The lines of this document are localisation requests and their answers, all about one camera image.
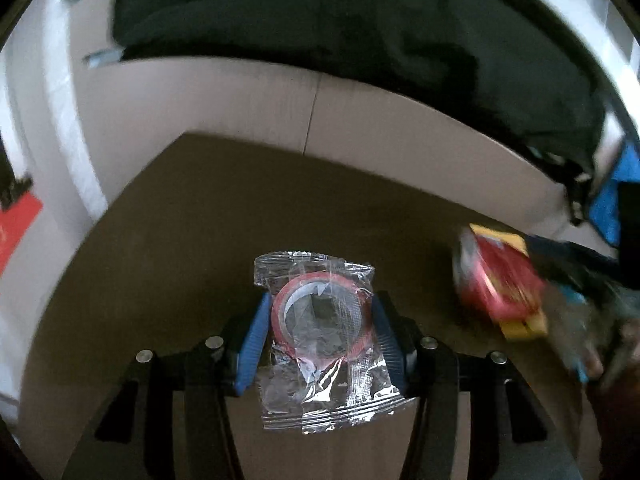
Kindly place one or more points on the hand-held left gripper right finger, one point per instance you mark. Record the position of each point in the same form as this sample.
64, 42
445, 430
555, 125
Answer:
387, 345

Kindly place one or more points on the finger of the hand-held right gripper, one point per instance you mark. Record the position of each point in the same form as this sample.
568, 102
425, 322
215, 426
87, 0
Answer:
570, 255

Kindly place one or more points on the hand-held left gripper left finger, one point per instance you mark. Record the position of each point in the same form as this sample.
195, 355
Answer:
252, 345

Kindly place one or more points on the red yellow snack packet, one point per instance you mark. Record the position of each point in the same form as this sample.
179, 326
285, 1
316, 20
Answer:
500, 280

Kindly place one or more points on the person's right hand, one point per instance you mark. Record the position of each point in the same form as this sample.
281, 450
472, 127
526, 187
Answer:
600, 362

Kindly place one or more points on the blue padded bag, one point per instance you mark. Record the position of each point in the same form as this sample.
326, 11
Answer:
607, 205

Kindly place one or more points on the red floor mat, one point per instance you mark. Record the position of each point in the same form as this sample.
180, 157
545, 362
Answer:
17, 230

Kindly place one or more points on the black cloth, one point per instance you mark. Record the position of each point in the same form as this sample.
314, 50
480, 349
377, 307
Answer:
350, 30

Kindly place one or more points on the grey bracket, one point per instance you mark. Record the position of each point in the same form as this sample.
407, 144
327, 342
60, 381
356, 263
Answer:
104, 58

